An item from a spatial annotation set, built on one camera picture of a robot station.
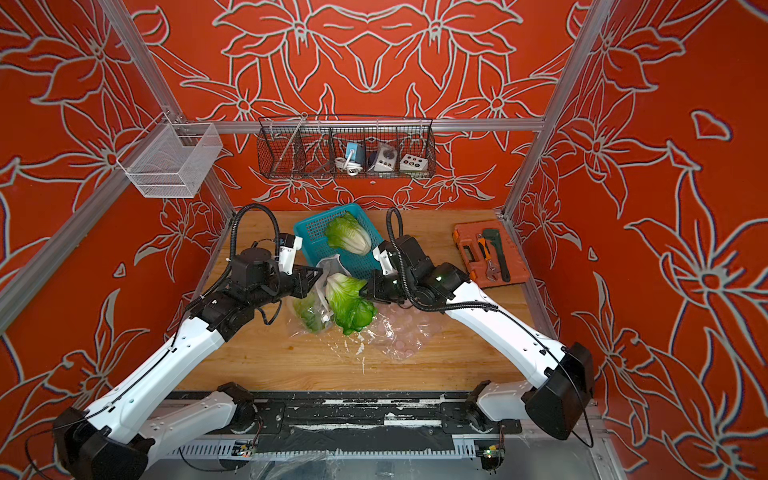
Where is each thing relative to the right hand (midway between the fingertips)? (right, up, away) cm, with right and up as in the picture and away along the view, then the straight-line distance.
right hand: (352, 294), depth 69 cm
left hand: (-8, +6, +5) cm, 11 cm away
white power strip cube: (+17, +37, +25) cm, 48 cm away
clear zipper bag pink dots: (+12, -15, +19) cm, 27 cm away
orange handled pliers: (+42, +10, +32) cm, 54 cm away
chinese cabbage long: (-12, -7, +11) cm, 18 cm away
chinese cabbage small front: (0, -4, -1) cm, 4 cm away
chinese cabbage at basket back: (-6, +15, +35) cm, 39 cm away
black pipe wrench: (+47, +14, +35) cm, 60 cm away
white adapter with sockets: (+8, +38, +23) cm, 46 cm away
